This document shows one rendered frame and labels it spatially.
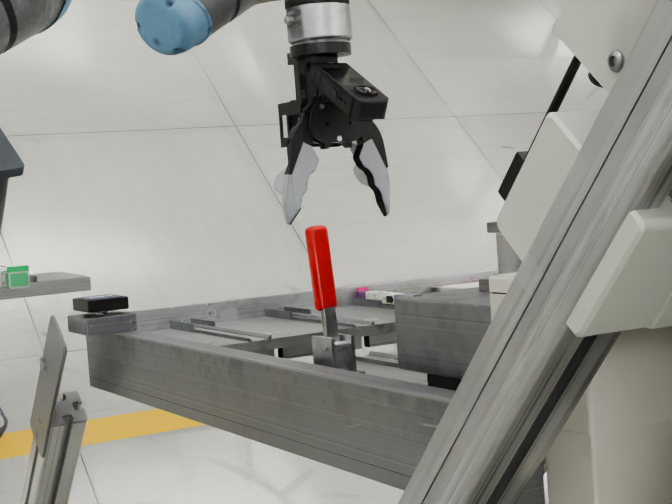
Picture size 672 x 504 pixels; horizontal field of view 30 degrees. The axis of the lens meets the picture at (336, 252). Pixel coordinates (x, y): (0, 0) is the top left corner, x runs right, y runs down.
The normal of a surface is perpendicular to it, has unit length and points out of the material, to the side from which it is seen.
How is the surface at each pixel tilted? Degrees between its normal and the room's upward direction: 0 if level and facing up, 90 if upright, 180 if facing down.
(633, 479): 47
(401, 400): 90
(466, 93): 0
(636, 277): 90
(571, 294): 90
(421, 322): 90
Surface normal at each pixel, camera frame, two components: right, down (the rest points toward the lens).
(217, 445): 0.28, -0.72
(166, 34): -0.44, 0.49
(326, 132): 0.48, 0.01
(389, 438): -0.87, 0.09
